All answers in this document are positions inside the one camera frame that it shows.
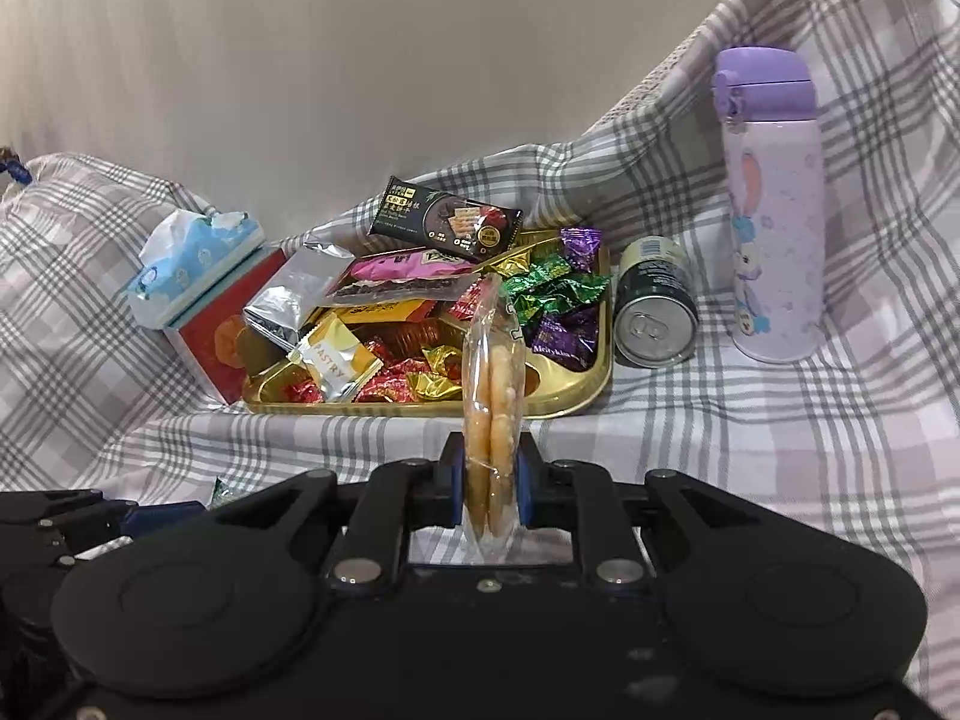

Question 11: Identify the round rice cracker packet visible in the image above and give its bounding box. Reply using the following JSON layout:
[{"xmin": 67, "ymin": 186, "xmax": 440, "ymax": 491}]
[{"xmin": 462, "ymin": 275, "xmax": 526, "ymax": 562}]

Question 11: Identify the plaid grey white cloth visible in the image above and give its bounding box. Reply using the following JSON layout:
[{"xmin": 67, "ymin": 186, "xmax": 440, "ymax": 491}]
[{"xmin": 2, "ymin": 0, "xmax": 958, "ymax": 715}]

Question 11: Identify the gold snack tray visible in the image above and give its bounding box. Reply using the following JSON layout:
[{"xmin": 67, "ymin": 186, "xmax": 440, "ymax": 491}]
[{"xmin": 242, "ymin": 228, "xmax": 612, "ymax": 418}]

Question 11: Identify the gold pastry packet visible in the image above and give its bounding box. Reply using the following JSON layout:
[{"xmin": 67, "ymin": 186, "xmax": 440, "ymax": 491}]
[{"xmin": 288, "ymin": 310, "xmax": 382, "ymax": 403}]

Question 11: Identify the dark green drink can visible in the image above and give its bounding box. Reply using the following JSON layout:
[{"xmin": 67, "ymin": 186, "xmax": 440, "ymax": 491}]
[{"xmin": 613, "ymin": 236, "xmax": 700, "ymax": 367}]

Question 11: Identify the green wrapped candy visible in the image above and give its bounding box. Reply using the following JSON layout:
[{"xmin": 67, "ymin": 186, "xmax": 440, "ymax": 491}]
[{"xmin": 501, "ymin": 254, "xmax": 610, "ymax": 325}]

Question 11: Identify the pink snack packet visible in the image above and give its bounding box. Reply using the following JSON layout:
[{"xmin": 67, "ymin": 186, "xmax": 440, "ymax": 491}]
[{"xmin": 324, "ymin": 249, "xmax": 477, "ymax": 307}]

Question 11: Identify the silver foil packet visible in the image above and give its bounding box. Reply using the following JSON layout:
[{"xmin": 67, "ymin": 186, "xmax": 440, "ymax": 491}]
[{"xmin": 242, "ymin": 244, "xmax": 355, "ymax": 351}]

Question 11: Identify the red and white box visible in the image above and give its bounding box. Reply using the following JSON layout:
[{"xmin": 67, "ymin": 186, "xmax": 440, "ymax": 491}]
[{"xmin": 163, "ymin": 247, "xmax": 286, "ymax": 405}]

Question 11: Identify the purple wrapped candy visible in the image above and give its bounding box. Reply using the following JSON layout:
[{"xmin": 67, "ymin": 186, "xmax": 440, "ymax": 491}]
[{"xmin": 560, "ymin": 226, "xmax": 602, "ymax": 273}]

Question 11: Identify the black chocolate wafer packet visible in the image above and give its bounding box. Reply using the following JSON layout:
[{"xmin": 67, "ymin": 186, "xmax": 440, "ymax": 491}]
[{"xmin": 371, "ymin": 177, "xmax": 523, "ymax": 262}]

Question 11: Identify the blue tissue pack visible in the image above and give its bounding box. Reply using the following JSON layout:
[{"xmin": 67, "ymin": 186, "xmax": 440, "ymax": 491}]
[{"xmin": 125, "ymin": 210, "xmax": 265, "ymax": 330}]

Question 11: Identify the purple rabbit water bottle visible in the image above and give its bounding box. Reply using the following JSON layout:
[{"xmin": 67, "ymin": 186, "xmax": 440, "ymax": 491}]
[{"xmin": 711, "ymin": 46, "xmax": 825, "ymax": 364}]

